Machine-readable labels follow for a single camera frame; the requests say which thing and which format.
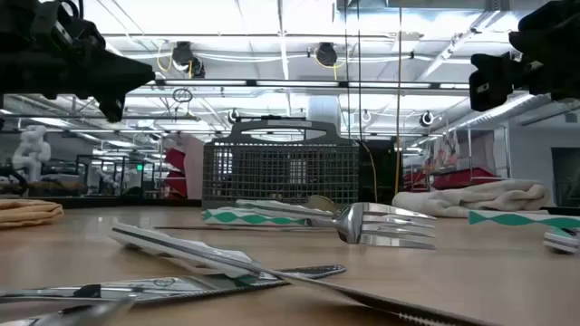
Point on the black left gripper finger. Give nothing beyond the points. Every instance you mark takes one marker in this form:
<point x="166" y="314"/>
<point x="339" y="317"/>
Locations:
<point x="113" y="108"/>
<point x="122" y="74"/>

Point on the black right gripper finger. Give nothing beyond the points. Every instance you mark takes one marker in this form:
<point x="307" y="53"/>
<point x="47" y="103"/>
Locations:
<point x="491" y="65"/>
<point x="491" y="93"/>

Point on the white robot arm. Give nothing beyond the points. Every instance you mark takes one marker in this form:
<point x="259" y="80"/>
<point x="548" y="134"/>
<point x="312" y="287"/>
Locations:
<point x="31" y="151"/>

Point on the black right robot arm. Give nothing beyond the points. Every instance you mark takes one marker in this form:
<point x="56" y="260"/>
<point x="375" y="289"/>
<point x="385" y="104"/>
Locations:
<point x="557" y="13"/>

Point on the metal shelf rack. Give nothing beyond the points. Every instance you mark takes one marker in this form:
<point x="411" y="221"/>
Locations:
<point x="469" y="149"/>

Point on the colourful hanging sheets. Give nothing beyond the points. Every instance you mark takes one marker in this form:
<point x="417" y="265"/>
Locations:
<point x="446" y="151"/>

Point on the red storage bins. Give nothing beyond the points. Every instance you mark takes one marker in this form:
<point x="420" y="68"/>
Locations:
<point x="457" y="177"/>
<point x="176" y="160"/>

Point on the pink board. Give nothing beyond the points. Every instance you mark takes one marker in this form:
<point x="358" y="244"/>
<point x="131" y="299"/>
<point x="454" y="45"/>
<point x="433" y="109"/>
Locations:
<point x="195" y="167"/>

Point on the crumpled beige towel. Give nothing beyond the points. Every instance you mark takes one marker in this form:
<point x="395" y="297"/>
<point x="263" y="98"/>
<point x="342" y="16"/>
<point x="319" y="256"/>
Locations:
<point x="476" y="197"/>

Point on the dark door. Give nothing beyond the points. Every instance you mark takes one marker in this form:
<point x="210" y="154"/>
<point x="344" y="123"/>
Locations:
<point x="566" y="172"/>

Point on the black cabinet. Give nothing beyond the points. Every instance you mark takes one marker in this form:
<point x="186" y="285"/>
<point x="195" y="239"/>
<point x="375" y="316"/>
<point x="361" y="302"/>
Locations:
<point x="385" y="172"/>

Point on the folded orange cloth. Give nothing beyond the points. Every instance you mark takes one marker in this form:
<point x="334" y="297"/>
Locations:
<point x="27" y="215"/>

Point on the grey mesh cutlery basket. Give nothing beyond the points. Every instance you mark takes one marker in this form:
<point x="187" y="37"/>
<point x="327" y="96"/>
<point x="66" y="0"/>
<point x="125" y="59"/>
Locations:
<point x="331" y="136"/>

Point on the white column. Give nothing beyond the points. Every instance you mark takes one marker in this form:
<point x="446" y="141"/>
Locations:
<point x="324" y="108"/>

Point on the overhead light bar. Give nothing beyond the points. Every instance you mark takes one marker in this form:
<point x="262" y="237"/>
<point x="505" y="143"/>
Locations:
<point x="294" y="83"/>

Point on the silver ventilation duct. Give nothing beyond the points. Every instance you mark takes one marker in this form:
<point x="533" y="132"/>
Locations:
<point x="498" y="111"/>

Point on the black metal frame station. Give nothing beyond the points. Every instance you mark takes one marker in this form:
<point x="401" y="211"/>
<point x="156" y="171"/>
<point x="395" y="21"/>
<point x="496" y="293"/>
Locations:
<point x="99" y="156"/>

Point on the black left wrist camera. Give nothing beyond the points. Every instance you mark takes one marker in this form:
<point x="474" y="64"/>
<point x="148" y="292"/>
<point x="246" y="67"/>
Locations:
<point x="86" y="34"/>

